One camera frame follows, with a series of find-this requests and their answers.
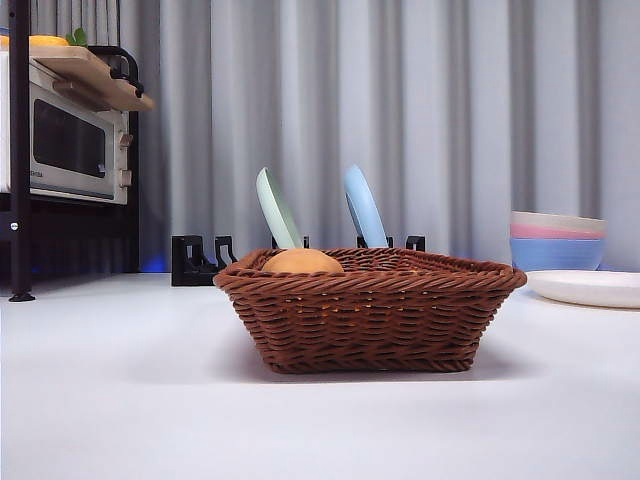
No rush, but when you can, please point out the black dish rack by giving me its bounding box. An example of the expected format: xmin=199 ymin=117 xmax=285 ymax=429
xmin=171 ymin=234 xmax=427 ymax=288

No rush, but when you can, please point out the brown wicker basket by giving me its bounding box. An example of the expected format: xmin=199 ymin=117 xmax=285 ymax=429
xmin=213 ymin=247 xmax=529 ymax=375

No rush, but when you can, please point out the light blue plate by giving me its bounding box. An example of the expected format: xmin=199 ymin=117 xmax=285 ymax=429
xmin=342 ymin=164 xmax=390 ymax=249

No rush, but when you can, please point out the wooden cutting board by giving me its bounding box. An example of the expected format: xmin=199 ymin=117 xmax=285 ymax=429
xmin=29 ymin=46 xmax=156 ymax=112

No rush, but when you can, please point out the yellow toy food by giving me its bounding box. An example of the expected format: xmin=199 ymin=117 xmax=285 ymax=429
xmin=0 ymin=33 xmax=70 ymax=49

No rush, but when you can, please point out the grey pleated curtain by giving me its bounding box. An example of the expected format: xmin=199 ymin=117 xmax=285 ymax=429
xmin=0 ymin=0 xmax=640 ymax=275

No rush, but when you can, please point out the cream bowl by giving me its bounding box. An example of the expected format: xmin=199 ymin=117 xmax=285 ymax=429
xmin=510 ymin=210 xmax=609 ymax=234

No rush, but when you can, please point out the black metal shelf frame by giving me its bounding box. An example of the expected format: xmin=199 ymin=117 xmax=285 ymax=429
xmin=0 ymin=0 xmax=140 ymax=304

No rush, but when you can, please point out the pink bowl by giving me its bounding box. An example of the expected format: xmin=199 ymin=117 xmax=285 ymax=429
xmin=509 ymin=223 xmax=608 ymax=242

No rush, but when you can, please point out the white flat plate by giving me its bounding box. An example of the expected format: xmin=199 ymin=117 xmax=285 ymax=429
xmin=525 ymin=270 xmax=640 ymax=311

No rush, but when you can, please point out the brown potato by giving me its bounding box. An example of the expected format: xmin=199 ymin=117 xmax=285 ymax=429
xmin=261 ymin=249 xmax=345 ymax=275

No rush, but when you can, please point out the pale green plate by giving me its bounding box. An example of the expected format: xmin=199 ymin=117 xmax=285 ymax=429
xmin=256 ymin=167 xmax=304 ymax=250

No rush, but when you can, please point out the cream toaster oven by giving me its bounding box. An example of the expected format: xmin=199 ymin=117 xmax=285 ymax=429
xmin=0 ymin=49 xmax=132 ymax=205

